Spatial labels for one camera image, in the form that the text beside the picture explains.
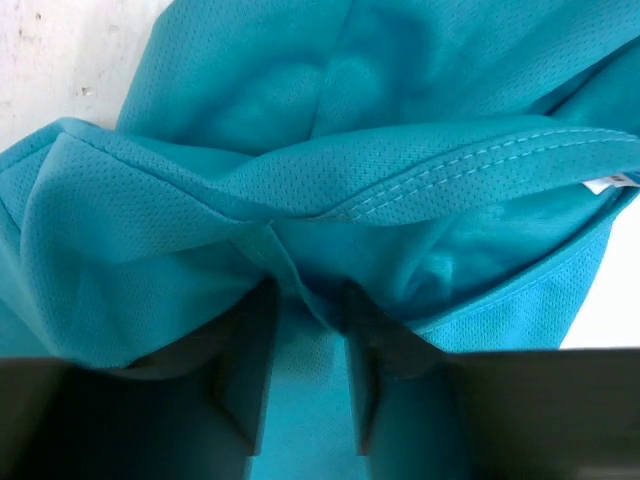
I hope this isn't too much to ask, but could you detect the teal t shirt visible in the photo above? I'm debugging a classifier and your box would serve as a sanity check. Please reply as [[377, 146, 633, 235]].
[[1, 1, 639, 479]]

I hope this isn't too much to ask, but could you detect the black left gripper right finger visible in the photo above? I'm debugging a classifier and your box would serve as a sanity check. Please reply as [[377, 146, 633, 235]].
[[341, 284, 639, 479]]

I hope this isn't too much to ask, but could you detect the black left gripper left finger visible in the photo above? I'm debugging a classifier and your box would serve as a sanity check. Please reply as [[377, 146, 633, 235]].
[[1, 278, 279, 480]]

